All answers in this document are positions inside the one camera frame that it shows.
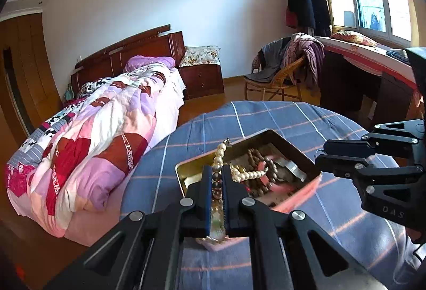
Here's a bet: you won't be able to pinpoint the pearl necklace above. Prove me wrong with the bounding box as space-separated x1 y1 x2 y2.
196 138 268 247

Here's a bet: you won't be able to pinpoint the wooden nightstand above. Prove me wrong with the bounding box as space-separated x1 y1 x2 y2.
180 62 225 100

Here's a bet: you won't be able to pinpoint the wooden bead necklace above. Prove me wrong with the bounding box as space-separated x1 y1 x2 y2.
244 147 277 197

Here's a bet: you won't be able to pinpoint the blue plaid tablecloth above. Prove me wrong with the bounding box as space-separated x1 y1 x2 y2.
120 101 426 290

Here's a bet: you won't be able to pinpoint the grey garment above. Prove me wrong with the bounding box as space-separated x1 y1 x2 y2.
246 38 293 82

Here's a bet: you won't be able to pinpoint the dark wooden desk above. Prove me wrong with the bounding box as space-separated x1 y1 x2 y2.
316 37 426 131

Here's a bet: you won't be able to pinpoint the purple pillow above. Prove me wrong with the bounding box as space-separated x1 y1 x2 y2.
125 55 176 72

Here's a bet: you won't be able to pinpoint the floral pillow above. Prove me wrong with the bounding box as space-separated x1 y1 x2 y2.
329 31 380 47

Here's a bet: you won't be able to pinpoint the pink desk cloth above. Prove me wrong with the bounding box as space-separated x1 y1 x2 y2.
314 36 420 84

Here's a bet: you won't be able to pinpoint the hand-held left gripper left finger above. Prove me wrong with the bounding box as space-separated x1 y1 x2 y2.
43 165 214 290

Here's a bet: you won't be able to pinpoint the dark coats on rack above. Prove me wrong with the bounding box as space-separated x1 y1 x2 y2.
286 0 331 37

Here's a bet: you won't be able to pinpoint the wicker chair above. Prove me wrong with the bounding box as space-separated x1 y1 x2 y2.
244 40 307 102

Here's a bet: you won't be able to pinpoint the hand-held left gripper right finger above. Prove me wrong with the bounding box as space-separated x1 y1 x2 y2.
222 164 390 290

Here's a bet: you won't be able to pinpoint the blue folded cloth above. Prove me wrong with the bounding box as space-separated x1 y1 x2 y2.
386 48 411 62

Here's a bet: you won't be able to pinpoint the floral cushion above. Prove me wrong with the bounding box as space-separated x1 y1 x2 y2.
180 45 222 68

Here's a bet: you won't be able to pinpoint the pink tin box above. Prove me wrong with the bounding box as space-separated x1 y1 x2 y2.
175 129 323 252

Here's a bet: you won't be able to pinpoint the pink patchwork quilt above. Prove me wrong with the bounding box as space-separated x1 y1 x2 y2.
7 63 174 239

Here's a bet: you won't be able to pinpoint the wooden bed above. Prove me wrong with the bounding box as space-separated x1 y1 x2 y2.
7 24 187 247

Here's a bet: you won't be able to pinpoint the wooden wardrobe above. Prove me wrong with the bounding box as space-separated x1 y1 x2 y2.
0 12 64 144

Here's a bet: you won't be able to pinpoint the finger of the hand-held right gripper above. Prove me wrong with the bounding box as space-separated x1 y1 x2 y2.
314 154 426 231
323 120 426 160

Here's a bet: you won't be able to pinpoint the black white patterned cloth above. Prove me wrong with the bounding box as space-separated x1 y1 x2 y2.
78 78 114 97

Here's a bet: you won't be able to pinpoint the purple floral garment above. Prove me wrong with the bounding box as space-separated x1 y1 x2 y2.
283 33 325 95

